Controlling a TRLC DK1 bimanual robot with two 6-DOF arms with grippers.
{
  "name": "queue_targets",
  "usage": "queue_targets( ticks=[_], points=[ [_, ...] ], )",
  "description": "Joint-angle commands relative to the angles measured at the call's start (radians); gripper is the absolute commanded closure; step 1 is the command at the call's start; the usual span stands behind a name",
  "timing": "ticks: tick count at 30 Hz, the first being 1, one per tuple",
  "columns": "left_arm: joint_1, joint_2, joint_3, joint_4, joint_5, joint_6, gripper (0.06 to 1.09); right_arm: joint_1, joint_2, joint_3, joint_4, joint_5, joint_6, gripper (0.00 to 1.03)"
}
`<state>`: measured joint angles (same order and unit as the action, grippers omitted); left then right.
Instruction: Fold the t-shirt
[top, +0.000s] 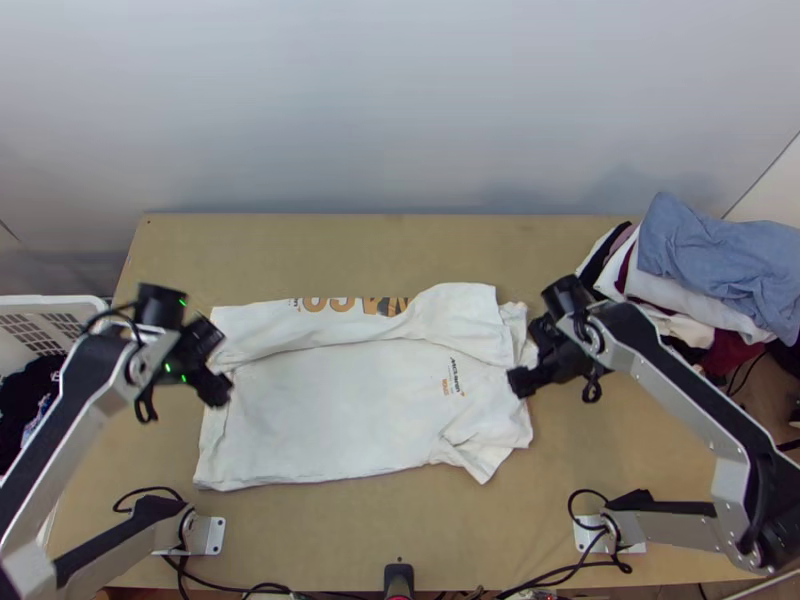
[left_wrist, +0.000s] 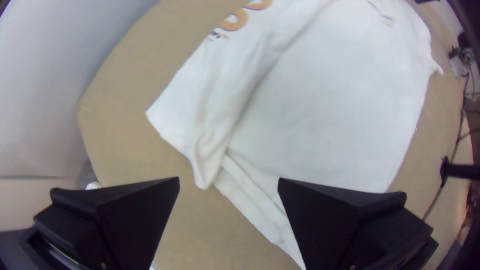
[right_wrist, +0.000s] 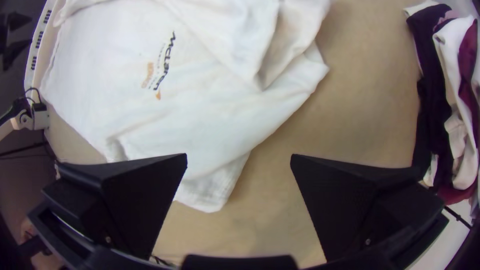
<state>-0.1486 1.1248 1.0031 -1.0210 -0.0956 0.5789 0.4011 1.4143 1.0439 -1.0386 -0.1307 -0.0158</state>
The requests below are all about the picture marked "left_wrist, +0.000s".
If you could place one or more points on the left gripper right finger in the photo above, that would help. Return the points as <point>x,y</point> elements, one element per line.
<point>337,225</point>

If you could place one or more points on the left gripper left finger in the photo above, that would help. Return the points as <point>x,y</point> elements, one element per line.
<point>120,217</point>

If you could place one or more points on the white t-shirt with orange print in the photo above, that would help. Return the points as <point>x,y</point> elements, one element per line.
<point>318,105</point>

